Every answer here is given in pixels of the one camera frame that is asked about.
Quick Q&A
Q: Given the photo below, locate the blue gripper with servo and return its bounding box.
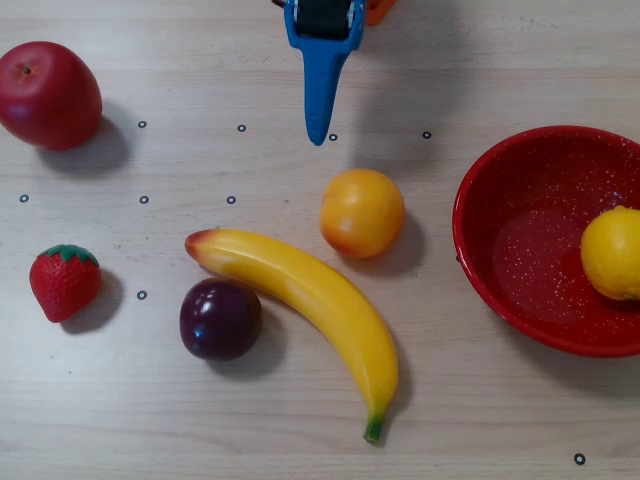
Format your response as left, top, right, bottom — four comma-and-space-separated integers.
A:
283, 0, 369, 147

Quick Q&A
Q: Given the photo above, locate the yellow plastic lemon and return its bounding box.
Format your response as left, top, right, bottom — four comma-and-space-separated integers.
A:
579, 204, 640, 302

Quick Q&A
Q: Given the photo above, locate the red speckled enamel bowl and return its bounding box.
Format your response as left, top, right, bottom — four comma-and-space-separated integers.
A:
452, 124, 640, 359

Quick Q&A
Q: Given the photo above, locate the orange plastic peach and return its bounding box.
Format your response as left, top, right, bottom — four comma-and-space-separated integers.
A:
319, 168, 406, 260

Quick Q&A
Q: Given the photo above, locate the yellow plastic banana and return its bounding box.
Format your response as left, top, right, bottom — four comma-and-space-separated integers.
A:
184, 228, 400, 444

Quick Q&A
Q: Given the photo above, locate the dark purple plastic plum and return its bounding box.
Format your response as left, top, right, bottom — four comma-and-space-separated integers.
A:
178, 277, 263, 363

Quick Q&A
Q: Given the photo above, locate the red plastic apple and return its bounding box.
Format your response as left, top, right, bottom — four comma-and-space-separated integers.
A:
0, 40, 104, 152

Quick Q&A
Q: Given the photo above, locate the red plastic strawberry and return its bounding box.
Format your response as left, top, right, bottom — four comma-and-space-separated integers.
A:
28, 243, 103, 324

